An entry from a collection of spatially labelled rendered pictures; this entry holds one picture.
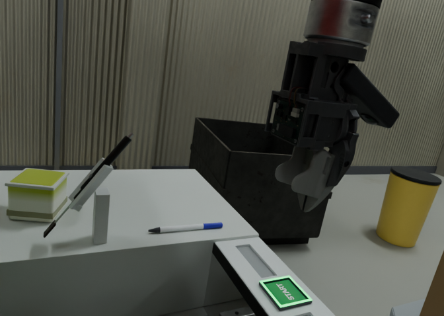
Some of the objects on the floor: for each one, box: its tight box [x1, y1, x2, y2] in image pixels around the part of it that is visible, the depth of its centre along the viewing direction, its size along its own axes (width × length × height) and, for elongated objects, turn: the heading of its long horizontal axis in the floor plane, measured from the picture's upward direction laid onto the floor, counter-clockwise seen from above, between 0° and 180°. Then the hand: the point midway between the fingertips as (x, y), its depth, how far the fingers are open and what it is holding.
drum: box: [376, 166, 442, 248], centre depth 284 cm, size 38×38×60 cm
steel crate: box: [188, 117, 332, 245], centre depth 273 cm, size 87×106×73 cm
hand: (310, 201), depth 45 cm, fingers closed
